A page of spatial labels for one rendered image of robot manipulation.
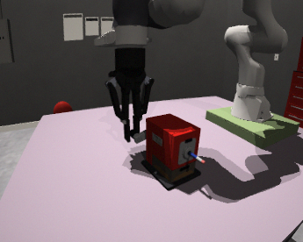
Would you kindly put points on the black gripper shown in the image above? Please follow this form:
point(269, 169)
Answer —
point(130, 74)

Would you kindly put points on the red pencil sharpener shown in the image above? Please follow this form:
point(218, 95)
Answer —
point(169, 141)

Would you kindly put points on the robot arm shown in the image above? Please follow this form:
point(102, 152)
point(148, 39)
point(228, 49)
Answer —
point(132, 18)

